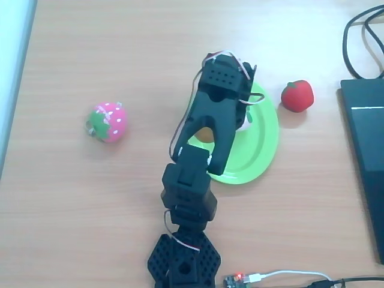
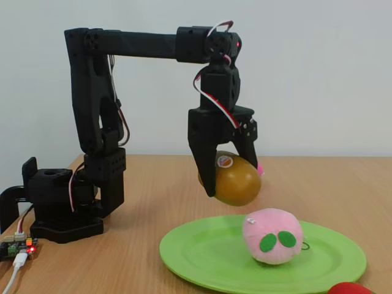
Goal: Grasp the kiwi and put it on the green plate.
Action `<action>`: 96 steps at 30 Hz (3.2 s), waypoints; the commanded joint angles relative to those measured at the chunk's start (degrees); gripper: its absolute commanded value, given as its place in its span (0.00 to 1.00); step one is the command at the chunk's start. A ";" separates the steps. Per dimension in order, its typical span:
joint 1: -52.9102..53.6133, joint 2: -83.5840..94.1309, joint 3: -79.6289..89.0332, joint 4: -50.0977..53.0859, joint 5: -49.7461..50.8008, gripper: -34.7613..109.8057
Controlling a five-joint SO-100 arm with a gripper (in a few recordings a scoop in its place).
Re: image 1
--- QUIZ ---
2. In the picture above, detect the brown kiwi with sticker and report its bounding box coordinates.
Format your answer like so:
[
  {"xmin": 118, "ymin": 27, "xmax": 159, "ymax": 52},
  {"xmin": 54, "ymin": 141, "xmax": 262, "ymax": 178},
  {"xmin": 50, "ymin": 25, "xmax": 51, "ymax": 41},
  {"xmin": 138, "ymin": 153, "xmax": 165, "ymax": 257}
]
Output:
[{"xmin": 195, "ymin": 127, "xmax": 215, "ymax": 143}]

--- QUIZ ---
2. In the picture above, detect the green oval plate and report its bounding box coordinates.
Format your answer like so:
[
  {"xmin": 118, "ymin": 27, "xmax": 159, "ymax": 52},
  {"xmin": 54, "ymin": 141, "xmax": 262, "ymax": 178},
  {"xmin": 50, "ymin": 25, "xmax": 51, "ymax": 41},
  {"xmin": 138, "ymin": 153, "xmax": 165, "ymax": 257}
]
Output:
[{"xmin": 188, "ymin": 80, "xmax": 280, "ymax": 185}]

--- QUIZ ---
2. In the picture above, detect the red tomato plush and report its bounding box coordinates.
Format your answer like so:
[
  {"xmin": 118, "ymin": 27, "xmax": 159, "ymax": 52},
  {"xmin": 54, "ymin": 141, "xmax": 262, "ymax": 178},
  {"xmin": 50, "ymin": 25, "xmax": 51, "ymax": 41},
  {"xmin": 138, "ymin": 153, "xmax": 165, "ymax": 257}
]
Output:
[{"xmin": 280, "ymin": 79, "xmax": 315, "ymax": 113}]

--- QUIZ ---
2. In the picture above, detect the black laptop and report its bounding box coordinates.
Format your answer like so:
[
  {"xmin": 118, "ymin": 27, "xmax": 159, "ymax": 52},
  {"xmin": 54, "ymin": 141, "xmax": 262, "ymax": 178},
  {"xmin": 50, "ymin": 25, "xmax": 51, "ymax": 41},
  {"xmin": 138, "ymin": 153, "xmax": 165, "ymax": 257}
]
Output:
[{"xmin": 340, "ymin": 78, "xmax": 384, "ymax": 265}]

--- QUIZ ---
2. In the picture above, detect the pink strawberry plush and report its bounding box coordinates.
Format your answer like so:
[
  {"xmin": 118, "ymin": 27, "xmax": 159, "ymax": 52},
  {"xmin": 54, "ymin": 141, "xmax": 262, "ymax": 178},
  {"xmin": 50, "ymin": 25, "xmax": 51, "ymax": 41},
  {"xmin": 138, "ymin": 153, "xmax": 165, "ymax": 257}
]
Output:
[{"xmin": 85, "ymin": 101, "xmax": 129, "ymax": 144}]

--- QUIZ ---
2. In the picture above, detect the motor controller board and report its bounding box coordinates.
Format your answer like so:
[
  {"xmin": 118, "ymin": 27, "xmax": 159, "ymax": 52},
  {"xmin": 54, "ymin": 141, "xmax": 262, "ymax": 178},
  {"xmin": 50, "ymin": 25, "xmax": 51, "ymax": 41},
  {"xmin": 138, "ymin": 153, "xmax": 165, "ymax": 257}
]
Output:
[{"xmin": 223, "ymin": 272, "xmax": 250, "ymax": 288}]

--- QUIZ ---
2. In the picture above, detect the white red servo wire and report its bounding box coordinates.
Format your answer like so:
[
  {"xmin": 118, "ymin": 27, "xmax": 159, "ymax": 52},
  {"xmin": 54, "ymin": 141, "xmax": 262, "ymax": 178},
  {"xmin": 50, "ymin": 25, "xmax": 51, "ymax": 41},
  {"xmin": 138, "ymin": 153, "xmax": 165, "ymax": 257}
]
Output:
[
  {"xmin": 169, "ymin": 69, "xmax": 205, "ymax": 160},
  {"xmin": 238, "ymin": 92, "xmax": 266, "ymax": 106},
  {"xmin": 201, "ymin": 50, "xmax": 251, "ymax": 80},
  {"xmin": 163, "ymin": 209, "xmax": 200, "ymax": 251}
]

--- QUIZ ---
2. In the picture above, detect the white USB cable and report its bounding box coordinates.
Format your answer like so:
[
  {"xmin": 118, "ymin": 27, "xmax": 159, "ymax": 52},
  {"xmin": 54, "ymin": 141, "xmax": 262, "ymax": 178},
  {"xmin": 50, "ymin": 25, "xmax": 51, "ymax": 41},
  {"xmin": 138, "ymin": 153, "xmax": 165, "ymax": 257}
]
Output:
[{"xmin": 244, "ymin": 269, "xmax": 334, "ymax": 284}]

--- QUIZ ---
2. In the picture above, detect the black power cable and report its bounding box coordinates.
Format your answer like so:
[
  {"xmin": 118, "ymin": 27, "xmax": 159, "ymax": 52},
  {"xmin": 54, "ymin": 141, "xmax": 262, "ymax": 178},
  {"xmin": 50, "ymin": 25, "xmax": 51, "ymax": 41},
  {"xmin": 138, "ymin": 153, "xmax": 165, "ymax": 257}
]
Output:
[{"xmin": 305, "ymin": 277, "xmax": 384, "ymax": 288}]

